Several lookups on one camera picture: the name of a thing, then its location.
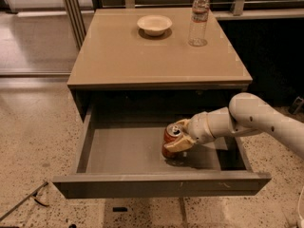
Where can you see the dark object on floor right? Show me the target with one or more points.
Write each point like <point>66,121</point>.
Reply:
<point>296,105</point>

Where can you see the grey cabinet with glossy top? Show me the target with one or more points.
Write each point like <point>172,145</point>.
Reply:
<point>117,55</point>

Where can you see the white bowl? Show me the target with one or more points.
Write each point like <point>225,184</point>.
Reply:
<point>154,25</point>

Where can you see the clear plastic water bottle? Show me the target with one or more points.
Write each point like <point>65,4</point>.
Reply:
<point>198,23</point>

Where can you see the small black floor object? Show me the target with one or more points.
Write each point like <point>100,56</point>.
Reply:
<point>119,209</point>

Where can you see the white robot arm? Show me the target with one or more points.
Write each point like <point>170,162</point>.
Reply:
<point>246,115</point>

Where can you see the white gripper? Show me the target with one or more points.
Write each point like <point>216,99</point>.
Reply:
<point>199,129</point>

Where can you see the red coke can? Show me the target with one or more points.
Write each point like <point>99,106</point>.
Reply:
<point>171,133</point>

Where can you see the open grey top drawer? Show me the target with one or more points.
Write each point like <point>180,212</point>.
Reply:
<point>120,156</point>

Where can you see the metal rod on floor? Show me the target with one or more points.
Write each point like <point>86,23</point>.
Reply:
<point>32,195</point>

